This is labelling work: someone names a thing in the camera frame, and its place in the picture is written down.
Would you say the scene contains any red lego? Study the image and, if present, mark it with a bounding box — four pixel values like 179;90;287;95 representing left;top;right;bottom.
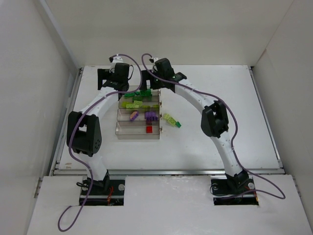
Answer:
146;126;153;134

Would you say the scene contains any purple arch lego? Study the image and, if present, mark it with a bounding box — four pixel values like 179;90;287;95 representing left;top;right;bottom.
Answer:
144;111;158;121

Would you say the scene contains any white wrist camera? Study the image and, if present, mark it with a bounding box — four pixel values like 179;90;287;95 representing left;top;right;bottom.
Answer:
109;55;123;64
149;57;159;70

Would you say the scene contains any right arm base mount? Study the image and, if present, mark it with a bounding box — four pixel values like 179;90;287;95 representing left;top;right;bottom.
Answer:
210;178;259;206

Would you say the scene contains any long green lego brick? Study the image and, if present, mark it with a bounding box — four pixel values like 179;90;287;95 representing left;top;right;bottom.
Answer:
133;95;152;102

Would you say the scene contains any lime lego long brick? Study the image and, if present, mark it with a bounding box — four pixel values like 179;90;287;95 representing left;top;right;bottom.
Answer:
167;117;177;126

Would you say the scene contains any aluminium rail front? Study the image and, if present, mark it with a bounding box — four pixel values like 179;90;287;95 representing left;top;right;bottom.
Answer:
108;168;286;176

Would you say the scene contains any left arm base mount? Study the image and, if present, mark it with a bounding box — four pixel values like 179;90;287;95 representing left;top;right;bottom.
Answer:
85;179;125;206

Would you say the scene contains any green lego 2x2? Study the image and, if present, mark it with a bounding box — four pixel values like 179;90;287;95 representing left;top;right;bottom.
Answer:
140;89;152;96

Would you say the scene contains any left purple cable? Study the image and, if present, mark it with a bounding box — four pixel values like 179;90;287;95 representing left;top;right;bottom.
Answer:
57;53;144;232

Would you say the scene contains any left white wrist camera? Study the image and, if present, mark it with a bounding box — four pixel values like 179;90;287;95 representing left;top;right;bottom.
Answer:
109;55;123;64

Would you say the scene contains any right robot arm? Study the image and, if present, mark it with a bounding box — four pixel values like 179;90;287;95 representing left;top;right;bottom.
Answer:
144;53;249;194

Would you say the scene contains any small dark green lego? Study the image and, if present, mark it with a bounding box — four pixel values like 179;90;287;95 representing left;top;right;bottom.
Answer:
175;121;181;128

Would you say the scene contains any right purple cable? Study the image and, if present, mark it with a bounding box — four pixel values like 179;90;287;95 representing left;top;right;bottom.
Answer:
141;53;286;200

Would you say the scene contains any pale lime lego 2x2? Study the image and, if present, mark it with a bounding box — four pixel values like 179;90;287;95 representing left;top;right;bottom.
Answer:
133;100;143;108
162;113;171;120

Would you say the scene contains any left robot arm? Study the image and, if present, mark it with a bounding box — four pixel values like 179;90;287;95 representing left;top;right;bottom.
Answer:
67;62;131;190

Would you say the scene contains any purple cable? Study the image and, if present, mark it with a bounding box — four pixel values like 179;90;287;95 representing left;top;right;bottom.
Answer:
57;53;144;232
141;53;286;200

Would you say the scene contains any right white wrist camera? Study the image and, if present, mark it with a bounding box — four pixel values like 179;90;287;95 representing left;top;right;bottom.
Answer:
149;57;159;70

